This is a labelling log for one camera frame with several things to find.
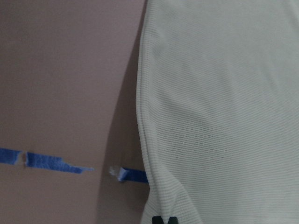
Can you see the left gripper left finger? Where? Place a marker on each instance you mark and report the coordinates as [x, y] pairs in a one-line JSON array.
[[157, 220]]

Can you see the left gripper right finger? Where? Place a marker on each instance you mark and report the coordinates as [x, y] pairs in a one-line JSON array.
[[173, 220]]

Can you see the green long sleeve shirt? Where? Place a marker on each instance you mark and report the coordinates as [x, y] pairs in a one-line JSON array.
[[217, 104]]

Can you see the brown paper table cover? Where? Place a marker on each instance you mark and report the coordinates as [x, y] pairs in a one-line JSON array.
[[67, 101]]

